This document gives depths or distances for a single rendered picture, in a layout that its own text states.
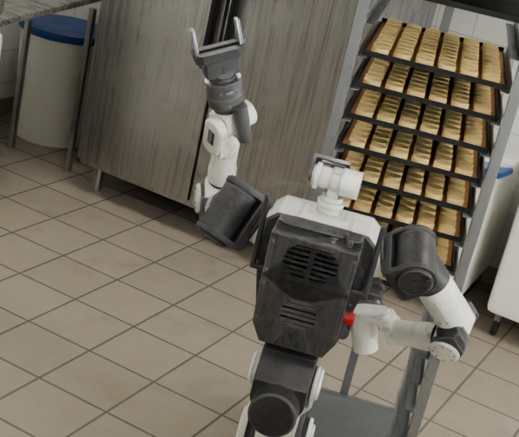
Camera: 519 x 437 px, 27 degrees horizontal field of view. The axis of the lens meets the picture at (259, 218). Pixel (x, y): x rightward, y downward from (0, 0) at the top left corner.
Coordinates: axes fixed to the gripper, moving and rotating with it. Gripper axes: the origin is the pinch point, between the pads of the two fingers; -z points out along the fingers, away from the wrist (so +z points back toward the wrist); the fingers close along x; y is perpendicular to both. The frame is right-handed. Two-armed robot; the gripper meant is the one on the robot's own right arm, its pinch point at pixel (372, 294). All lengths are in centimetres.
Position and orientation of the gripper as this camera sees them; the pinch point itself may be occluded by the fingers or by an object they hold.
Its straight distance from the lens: 306.1
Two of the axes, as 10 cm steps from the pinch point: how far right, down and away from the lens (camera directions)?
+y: 9.6, 2.7, -1.2
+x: -2.1, 9.1, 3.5
